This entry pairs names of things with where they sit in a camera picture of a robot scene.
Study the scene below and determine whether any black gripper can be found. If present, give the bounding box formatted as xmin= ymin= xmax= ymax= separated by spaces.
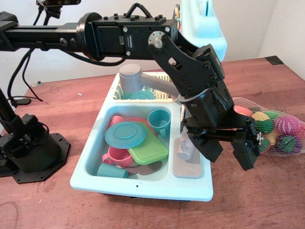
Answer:
xmin=180 ymin=80 xmax=260 ymax=171

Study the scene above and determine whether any grey toy lever handle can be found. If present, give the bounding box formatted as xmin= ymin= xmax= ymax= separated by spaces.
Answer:
xmin=173 ymin=127 xmax=202 ymax=179

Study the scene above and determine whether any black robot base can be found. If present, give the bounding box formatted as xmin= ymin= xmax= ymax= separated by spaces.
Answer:
xmin=0 ymin=114 xmax=71 ymax=184

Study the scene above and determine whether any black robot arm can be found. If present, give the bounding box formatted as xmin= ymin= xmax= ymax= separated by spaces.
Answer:
xmin=0 ymin=3 xmax=261 ymax=170

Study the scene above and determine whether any net bag of toy food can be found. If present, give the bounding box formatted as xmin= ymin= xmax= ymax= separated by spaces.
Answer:
xmin=233 ymin=97 xmax=305 ymax=156

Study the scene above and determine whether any teal cup upright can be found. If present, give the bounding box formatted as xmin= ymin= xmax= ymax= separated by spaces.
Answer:
xmin=148 ymin=109 xmax=171 ymax=138

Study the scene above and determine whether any green cutting board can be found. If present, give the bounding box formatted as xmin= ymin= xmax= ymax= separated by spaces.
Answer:
xmin=127 ymin=122 xmax=169 ymax=165

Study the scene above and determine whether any yellow dish rack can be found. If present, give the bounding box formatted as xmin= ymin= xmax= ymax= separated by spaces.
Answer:
xmin=109 ymin=74 xmax=177 ymax=103

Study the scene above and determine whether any light blue toy sink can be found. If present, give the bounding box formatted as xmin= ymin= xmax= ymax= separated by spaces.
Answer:
xmin=70 ymin=75 xmax=213 ymax=201

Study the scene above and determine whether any teal bowl in rack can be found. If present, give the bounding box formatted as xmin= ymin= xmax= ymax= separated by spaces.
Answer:
xmin=122 ymin=89 xmax=154 ymax=100

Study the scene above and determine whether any teal plate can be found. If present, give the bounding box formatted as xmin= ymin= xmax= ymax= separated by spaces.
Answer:
xmin=104 ymin=121 xmax=146 ymax=149

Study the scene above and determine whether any pink cup front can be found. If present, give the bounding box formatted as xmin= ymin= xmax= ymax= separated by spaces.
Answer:
xmin=102 ymin=146 xmax=134 ymax=167

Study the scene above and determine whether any pink cup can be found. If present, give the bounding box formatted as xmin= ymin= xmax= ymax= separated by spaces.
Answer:
xmin=102 ymin=146 xmax=134 ymax=167
xmin=109 ymin=115 xmax=126 ymax=127

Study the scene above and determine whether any pink cup back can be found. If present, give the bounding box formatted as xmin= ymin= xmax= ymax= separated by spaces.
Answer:
xmin=109 ymin=115 xmax=126 ymax=127

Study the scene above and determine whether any grey toy faucet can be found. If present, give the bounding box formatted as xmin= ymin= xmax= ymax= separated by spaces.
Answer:
xmin=119 ymin=64 xmax=179 ymax=97

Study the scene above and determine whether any teal cup lying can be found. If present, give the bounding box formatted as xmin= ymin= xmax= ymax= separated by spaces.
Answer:
xmin=97 ymin=163 xmax=128 ymax=178

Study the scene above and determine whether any light blue toy shelf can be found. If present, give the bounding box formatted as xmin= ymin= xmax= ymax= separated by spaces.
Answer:
xmin=180 ymin=0 xmax=227 ymax=61

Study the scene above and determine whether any black cable on table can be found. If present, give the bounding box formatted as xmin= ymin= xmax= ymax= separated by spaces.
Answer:
xmin=6 ymin=47 xmax=44 ymax=107

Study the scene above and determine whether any camera on stand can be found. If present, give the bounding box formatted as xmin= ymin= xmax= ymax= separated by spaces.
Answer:
xmin=36 ymin=0 xmax=81 ymax=19

